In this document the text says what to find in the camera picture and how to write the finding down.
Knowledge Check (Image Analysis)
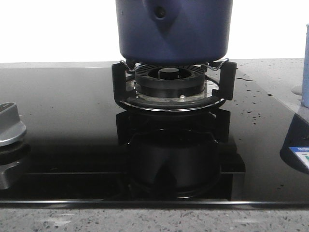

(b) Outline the blue cooking pot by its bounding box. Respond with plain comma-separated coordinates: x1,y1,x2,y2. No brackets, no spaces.
115,0,233,65

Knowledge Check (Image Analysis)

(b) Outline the light blue cup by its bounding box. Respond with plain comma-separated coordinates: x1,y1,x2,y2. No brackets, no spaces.
302,23,309,108

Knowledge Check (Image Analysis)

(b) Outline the black pot support grate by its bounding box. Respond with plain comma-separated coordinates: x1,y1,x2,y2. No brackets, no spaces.
112,59,237,113

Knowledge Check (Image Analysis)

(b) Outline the black gas burner head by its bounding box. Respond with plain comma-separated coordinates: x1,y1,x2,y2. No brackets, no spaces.
134,65,206,98

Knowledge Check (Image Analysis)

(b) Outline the black glass cooktop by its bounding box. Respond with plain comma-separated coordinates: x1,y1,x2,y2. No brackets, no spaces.
0,67,309,207

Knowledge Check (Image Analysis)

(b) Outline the silver stove control knob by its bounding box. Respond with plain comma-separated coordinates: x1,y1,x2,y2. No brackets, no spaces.
0,102,27,146

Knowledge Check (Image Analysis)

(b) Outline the energy label sticker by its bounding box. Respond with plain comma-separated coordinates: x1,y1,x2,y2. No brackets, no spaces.
289,146,309,174

